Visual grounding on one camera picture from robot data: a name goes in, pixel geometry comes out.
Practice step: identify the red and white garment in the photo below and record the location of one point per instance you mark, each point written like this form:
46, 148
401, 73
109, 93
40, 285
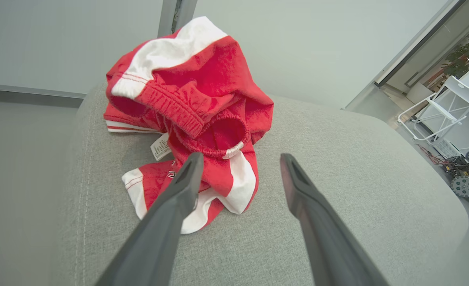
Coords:
202, 79

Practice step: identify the grey fabric sofa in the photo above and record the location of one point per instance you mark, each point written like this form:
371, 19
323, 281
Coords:
338, 190

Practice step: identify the grey partition bottom rail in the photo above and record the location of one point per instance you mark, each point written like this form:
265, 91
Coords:
28, 95

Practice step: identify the grey double partition post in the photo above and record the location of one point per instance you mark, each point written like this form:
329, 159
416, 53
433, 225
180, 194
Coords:
177, 16

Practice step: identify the small wheeled robot base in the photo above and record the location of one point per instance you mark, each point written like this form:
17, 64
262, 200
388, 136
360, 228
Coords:
467, 180

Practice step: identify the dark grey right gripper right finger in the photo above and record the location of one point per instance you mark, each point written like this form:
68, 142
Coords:
322, 234

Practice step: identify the white folding chair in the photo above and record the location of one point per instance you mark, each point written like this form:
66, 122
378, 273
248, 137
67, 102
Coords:
445, 111

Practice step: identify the green potted plant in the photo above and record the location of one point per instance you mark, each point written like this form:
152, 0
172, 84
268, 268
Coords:
467, 53

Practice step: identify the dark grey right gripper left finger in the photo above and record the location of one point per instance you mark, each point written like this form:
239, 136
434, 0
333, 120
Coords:
159, 234

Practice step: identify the dark door frame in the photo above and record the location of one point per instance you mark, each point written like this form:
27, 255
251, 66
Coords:
421, 43

